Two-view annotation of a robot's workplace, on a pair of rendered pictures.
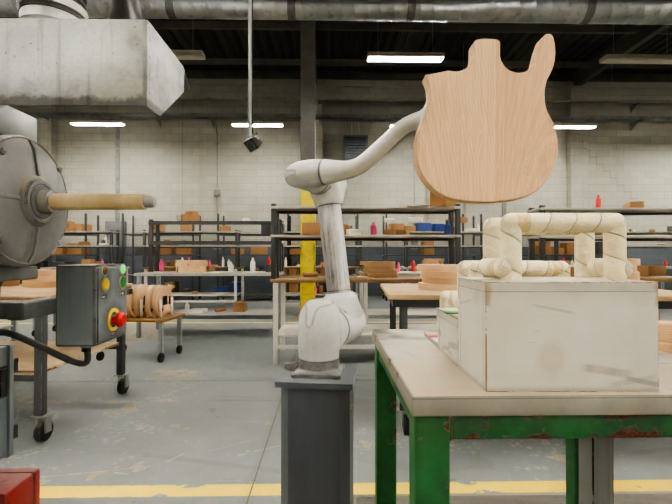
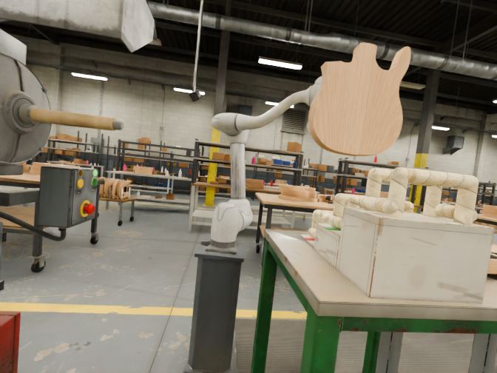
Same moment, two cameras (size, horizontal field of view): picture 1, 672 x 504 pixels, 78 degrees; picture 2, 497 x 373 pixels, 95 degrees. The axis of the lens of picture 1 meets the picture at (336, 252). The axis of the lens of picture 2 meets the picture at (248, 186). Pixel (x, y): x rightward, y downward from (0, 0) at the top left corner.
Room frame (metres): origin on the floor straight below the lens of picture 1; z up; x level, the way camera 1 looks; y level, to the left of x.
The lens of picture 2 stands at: (0.21, 0.09, 1.16)
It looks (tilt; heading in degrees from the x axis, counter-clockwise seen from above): 3 degrees down; 354
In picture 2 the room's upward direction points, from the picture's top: 6 degrees clockwise
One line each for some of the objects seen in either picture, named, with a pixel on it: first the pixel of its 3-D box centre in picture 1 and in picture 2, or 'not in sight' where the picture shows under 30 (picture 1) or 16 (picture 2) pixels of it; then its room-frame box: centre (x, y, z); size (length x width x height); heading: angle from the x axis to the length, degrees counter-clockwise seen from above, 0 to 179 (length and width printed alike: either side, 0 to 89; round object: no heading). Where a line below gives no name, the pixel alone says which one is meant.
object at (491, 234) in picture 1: (492, 252); (373, 192); (0.76, -0.28, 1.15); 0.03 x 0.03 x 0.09
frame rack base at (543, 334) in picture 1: (548, 328); (406, 250); (0.72, -0.37, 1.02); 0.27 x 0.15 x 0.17; 91
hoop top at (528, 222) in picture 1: (562, 222); (435, 178); (0.67, -0.37, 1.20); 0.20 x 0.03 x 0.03; 90
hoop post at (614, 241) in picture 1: (614, 251); (465, 203); (0.67, -0.45, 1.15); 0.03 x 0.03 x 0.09
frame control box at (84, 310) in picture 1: (61, 314); (44, 202); (1.06, 0.70, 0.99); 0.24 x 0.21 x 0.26; 91
